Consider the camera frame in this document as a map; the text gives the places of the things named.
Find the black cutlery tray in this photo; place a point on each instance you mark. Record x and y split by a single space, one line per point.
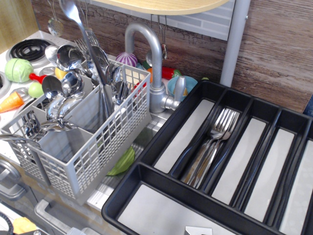
260 181

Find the silver spoon cluster middle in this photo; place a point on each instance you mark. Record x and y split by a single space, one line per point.
73 90

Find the large silver serving spoon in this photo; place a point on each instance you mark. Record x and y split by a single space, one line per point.
71 58

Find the red toy pepper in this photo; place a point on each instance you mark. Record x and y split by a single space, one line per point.
169 73

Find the silver spoon left compartment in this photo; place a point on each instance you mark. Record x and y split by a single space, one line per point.
52 87

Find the green toy leaf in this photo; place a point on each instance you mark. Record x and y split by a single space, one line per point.
126 160

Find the forks in front compartment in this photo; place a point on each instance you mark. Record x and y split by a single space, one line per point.
32 126

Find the black stove burner coil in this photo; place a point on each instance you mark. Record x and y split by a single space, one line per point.
30 50

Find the yellow toy bottom left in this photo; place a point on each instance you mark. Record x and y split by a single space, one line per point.
23 225

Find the light green toy ball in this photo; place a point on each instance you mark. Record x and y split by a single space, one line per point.
35 90

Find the hanging perforated skimmer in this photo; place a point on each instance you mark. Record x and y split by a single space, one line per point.
55 26

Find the yellow toy fruit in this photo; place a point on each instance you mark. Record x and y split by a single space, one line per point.
59 73

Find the hanging slotted spatula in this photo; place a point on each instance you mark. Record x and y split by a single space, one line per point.
84 9

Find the grey metal faucet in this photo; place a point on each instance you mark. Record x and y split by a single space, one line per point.
159 99

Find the light wooden shelf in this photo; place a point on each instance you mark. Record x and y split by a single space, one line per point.
166 7

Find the green toy cabbage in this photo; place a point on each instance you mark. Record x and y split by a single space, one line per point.
18 70

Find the cutlery bundle right compartment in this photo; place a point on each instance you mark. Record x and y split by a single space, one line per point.
120 87

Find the light blue toy cup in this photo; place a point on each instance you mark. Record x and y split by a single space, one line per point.
184 85

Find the orange toy carrot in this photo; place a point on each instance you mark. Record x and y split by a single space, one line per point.
13 101

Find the purple toy onion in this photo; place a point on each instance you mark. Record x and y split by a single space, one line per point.
127 59

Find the grey metal pole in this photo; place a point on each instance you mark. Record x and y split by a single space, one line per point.
239 18

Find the stack of forks in tray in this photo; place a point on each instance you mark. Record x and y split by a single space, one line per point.
224 122

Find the grey plastic cutlery basket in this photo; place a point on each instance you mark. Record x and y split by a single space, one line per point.
74 162

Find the large silver spoon centre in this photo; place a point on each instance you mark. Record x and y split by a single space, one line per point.
101 63

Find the silver spoon lying front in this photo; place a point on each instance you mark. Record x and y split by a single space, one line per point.
58 125

